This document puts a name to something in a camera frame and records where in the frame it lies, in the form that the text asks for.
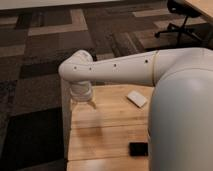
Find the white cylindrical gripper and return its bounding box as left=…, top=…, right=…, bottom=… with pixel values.
left=70, top=81, right=97, bottom=111

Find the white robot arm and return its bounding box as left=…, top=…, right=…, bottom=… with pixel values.
left=58, top=47, right=213, bottom=171

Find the white rectangular sponge block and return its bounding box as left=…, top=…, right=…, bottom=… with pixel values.
left=127, top=91, right=147, bottom=108

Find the black rectangular block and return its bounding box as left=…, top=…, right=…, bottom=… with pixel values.
left=129, top=142, right=148, bottom=156

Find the black office chair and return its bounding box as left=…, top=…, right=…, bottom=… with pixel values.
left=154, top=0, right=206, bottom=46

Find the wooden desk corner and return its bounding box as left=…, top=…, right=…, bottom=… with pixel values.
left=184, top=0, right=213, bottom=22

